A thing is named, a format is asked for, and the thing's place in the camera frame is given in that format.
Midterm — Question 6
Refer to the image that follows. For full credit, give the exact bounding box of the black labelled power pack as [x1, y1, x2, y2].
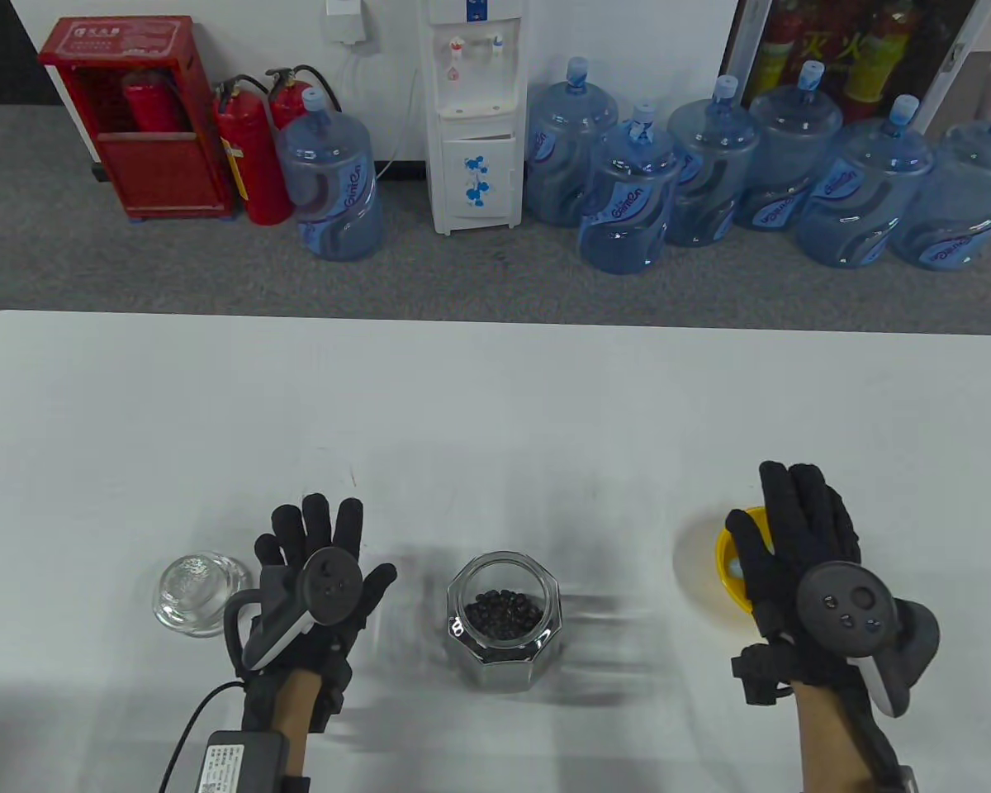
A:
[197, 731, 292, 793]

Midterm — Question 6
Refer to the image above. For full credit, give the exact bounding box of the clear glass jar lid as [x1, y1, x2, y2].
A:
[152, 552, 253, 639]

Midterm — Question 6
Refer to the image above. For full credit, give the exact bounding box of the row of blue water jugs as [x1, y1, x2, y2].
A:
[524, 56, 991, 275]

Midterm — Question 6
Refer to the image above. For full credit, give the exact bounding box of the dark grey hand controller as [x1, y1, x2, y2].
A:
[225, 547, 363, 672]
[795, 562, 942, 719]

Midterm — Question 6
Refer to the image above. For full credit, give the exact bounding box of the red fire extinguisher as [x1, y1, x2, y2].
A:
[212, 74, 294, 226]
[266, 64, 344, 133]
[122, 70, 184, 133]

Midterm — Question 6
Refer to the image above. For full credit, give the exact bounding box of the pile of coffee beans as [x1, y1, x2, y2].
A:
[461, 588, 546, 647]

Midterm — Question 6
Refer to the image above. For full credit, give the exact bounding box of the yellow bowl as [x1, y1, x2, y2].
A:
[715, 506, 773, 614]

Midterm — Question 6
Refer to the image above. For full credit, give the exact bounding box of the glass-door fire hydrant cabinet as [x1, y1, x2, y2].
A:
[723, 0, 991, 137]

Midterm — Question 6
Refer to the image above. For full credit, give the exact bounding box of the person's left forearm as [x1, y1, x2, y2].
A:
[273, 669, 319, 773]

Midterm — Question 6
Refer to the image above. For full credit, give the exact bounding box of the clear glass jar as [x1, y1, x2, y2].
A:
[446, 551, 564, 693]

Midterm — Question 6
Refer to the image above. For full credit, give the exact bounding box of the person's right forearm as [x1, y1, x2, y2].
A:
[793, 681, 901, 793]

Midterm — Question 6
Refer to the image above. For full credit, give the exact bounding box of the person's left hand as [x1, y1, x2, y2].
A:
[248, 494, 399, 699]

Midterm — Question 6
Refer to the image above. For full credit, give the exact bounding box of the person's right hand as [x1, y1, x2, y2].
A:
[725, 461, 864, 686]

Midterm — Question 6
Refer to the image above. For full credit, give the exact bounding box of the white wall box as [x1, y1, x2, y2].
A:
[324, 0, 374, 46]

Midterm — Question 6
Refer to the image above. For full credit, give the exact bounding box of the red fire extinguisher cabinet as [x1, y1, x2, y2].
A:
[37, 15, 240, 222]

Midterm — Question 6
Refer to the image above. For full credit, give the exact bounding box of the white water dispenser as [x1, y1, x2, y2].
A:
[417, 0, 523, 237]

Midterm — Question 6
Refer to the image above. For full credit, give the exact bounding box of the dark grey left hand controller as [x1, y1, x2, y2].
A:
[225, 547, 363, 672]

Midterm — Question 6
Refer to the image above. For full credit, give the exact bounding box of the dark grey right hand controller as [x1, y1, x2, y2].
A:
[795, 562, 942, 719]

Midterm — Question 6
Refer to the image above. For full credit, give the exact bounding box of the blue water jug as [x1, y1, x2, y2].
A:
[275, 87, 386, 263]

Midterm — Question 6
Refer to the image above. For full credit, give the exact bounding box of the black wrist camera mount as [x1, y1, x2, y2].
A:
[731, 644, 794, 705]

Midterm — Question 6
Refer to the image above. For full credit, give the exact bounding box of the black cable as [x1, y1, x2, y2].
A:
[159, 681, 249, 793]

